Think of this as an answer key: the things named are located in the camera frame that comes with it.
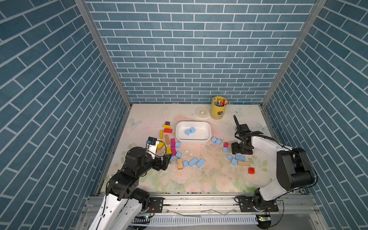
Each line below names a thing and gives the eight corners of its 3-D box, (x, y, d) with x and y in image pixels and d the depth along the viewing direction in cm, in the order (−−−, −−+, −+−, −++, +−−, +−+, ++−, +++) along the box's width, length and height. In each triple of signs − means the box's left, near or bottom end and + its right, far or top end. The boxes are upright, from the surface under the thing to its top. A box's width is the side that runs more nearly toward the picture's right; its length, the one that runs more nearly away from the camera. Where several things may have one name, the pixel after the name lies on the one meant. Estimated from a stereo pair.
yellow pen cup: (210, 121, 113) (213, 107, 101) (209, 109, 121) (212, 96, 109) (224, 121, 113) (228, 107, 101) (222, 110, 121) (226, 96, 109)
